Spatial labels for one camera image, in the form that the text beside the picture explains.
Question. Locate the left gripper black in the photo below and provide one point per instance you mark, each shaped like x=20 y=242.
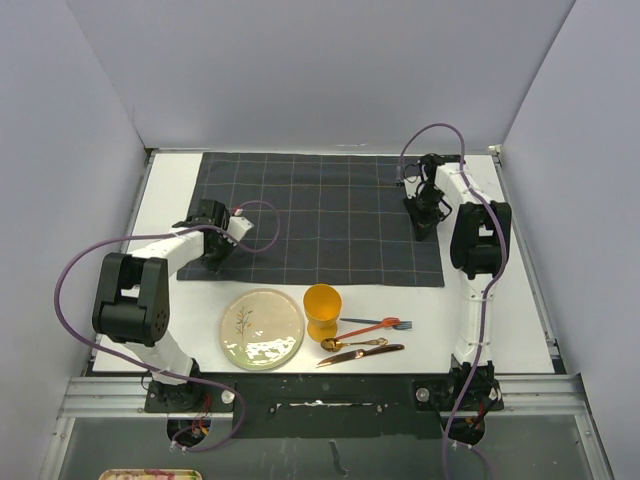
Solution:
x=214 y=264

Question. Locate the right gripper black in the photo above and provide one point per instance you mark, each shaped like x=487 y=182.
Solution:
x=425 y=224

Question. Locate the dark grey checked cloth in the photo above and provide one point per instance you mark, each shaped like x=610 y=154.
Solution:
x=329 y=219

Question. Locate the beige plate with plant motif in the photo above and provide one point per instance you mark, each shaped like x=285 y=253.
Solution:
x=261 y=330

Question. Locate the orange plastic cup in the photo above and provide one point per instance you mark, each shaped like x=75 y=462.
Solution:
x=322 y=305

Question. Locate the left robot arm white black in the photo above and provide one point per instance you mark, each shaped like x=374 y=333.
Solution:
x=132 y=304

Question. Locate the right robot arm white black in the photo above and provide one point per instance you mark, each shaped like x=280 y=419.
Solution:
x=479 y=251

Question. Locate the blue plastic fork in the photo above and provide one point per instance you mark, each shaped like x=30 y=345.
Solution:
x=404 y=325

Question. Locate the orange plastic fork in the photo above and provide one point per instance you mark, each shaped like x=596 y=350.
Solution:
x=367 y=327

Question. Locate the gold metal spoon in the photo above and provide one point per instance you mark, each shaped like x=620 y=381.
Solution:
x=334 y=345

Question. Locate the copper metal knife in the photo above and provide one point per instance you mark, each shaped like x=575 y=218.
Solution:
x=358 y=354

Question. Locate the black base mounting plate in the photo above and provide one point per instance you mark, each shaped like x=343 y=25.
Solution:
x=314 y=406

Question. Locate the floral tray edge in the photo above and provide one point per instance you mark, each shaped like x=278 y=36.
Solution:
x=150 y=474

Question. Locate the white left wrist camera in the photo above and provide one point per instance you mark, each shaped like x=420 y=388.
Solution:
x=238 y=227

